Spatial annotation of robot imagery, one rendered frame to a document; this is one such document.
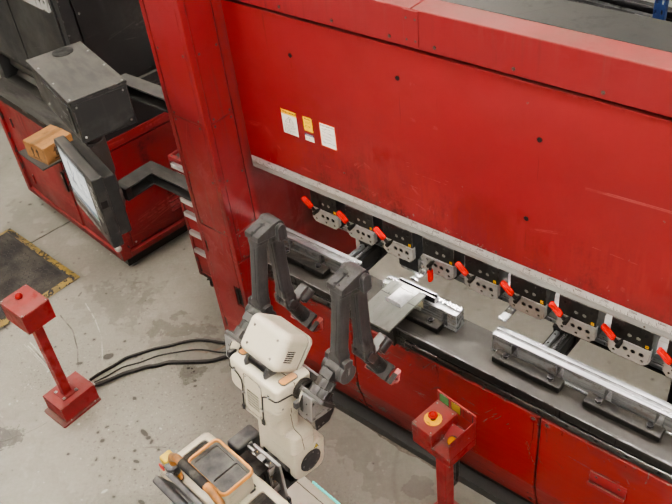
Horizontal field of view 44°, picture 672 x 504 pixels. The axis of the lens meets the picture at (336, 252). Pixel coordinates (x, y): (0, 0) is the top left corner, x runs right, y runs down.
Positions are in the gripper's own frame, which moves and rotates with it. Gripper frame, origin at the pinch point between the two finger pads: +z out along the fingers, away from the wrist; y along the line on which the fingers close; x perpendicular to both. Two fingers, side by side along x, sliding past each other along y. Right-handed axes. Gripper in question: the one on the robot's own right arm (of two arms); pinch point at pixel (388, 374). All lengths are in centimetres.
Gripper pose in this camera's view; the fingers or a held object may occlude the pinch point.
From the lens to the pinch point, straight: 324.3
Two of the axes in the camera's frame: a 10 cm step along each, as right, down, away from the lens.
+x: -5.9, 7.9, -1.5
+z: 4.1, 4.5, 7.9
